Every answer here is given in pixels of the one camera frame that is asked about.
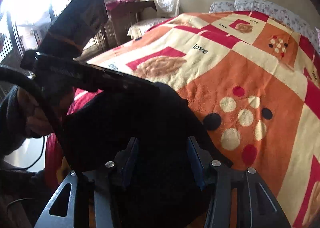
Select floral pillow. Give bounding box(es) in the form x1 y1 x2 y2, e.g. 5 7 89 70
234 0 319 52
209 0 236 13

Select person left hand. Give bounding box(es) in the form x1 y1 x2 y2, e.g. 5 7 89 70
17 87 75 138

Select orange red patchwork blanket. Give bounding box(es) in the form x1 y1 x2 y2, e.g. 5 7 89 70
46 11 319 227

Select dark wooden table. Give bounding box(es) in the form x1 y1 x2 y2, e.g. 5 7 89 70
102 0 156 50

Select black knit pants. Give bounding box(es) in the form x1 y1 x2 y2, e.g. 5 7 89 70
62 82 233 227

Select white ornate chair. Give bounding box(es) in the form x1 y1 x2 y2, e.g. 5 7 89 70
127 0 180 39

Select black cable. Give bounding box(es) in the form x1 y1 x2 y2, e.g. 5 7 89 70
0 64 83 181

